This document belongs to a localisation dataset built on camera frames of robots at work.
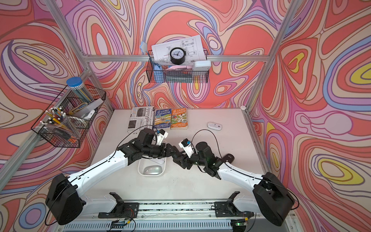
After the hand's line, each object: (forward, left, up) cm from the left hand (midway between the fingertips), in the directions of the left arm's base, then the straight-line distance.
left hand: (175, 153), depth 74 cm
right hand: (-1, -1, -7) cm, 7 cm away
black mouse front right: (+5, -33, -15) cm, 36 cm away
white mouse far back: (+31, -27, -17) cm, 45 cm away
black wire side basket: (+15, +49, +14) cm, 54 cm away
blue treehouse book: (+39, +13, -15) cm, 44 cm away
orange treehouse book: (+38, 0, -15) cm, 41 cm away
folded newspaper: (+39, +30, -15) cm, 52 cm away
